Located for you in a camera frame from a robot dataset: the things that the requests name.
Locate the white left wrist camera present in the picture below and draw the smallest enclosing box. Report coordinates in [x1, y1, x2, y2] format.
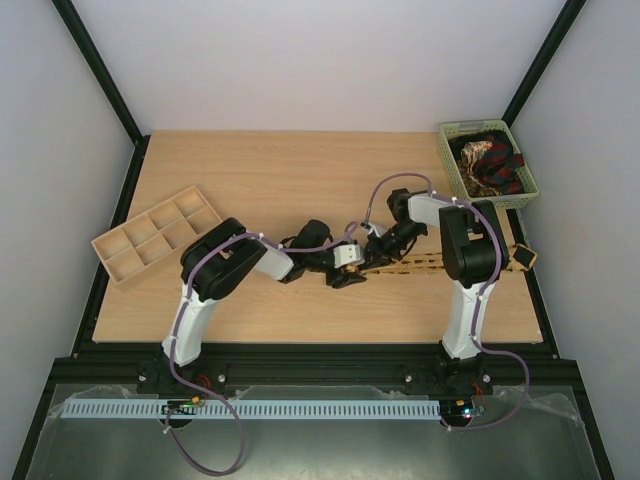
[332, 243, 363, 269]

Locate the black aluminium frame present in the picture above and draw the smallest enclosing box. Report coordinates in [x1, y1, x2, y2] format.
[13, 1, 614, 479]

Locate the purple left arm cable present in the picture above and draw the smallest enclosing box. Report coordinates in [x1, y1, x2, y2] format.
[168, 221, 359, 474]

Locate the wooden compartment tray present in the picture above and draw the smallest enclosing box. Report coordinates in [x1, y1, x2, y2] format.
[92, 186, 221, 291]

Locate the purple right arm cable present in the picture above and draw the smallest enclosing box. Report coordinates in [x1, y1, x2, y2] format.
[360, 172, 531, 434]

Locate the yellow beetle print tie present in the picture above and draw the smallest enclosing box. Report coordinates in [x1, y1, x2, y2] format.
[347, 243, 538, 276]

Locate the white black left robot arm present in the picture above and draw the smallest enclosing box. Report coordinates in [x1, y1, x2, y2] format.
[162, 217, 364, 367]

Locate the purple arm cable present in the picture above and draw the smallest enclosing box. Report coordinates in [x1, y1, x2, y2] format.
[360, 172, 531, 434]
[168, 221, 359, 474]

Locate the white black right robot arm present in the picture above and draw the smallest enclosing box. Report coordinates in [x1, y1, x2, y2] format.
[361, 189, 509, 392]

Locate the light blue slotted cable duct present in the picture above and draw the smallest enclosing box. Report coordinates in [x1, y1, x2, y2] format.
[60, 399, 441, 421]

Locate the green perforated plastic basket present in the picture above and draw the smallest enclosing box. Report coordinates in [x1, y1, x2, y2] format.
[438, 120, 539, 209]

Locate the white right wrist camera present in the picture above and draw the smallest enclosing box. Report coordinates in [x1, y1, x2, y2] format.
[360, 222, 387, 238]

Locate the floral patterned tie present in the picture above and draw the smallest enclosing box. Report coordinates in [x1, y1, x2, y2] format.
[460, 140, 493, 168]

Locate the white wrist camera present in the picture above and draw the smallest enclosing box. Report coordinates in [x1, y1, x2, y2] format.
[332, 243, 363, 269]
[360, 222, 387, 238]

